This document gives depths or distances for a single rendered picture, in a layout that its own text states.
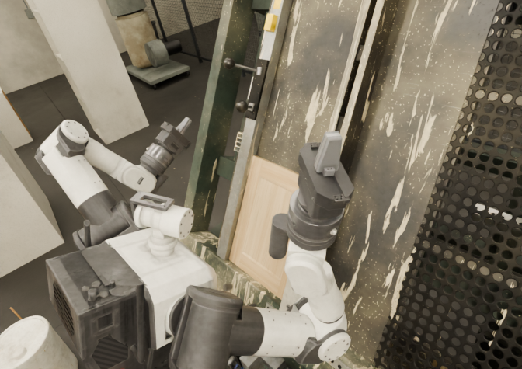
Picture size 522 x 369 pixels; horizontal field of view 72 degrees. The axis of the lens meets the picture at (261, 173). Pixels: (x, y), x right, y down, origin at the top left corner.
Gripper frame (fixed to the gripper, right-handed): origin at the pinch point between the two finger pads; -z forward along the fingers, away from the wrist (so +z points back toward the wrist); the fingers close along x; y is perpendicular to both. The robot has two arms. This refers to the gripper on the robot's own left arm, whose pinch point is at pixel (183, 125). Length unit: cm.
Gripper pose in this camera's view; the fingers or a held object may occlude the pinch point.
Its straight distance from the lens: 126.2
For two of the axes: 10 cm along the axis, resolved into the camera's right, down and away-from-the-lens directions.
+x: 4.7, 5.2, 7.2
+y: 6.8, 3.1, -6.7
